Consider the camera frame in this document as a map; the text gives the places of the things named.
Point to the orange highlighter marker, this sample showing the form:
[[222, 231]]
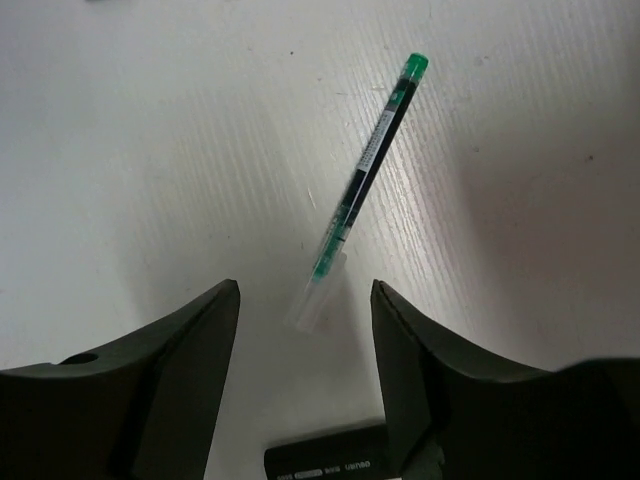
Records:
[[359, 453]]

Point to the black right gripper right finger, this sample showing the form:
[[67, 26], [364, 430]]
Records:
[[455, 410]]

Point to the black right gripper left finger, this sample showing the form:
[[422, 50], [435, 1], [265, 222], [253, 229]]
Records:
[[143, 406]]

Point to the green gel pen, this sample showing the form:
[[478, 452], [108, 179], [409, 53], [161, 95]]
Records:
[[329, 262]]

